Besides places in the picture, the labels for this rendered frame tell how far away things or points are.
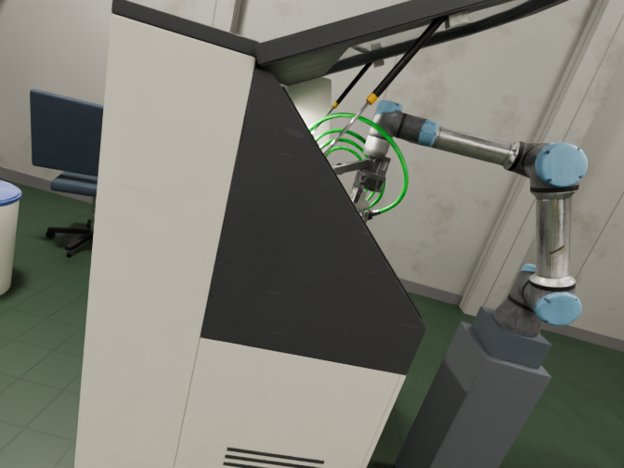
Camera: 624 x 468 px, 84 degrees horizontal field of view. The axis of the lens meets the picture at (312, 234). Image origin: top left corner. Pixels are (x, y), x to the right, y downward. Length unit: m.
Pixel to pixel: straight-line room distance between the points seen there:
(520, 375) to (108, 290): 1.30
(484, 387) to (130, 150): 1.30
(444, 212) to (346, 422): 2.76
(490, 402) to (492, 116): 2.69
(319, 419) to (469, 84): 3.07
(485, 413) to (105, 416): 1.23
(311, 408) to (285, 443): 0.15
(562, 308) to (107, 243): 1.24
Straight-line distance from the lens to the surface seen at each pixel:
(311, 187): 0.80
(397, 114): 1.12
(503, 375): 1.44
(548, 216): 1.20
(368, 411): 1.15
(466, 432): 1.56
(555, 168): 1.15
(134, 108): 0.84
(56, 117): 2.90
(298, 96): 1.48
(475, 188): 3.68
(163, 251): 0.89
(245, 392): 1.08
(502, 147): 1.28
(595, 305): 4.68
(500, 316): 1.43
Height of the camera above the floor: 1.38
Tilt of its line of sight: 17 degrees down
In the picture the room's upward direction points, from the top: 16 degrees clockwise
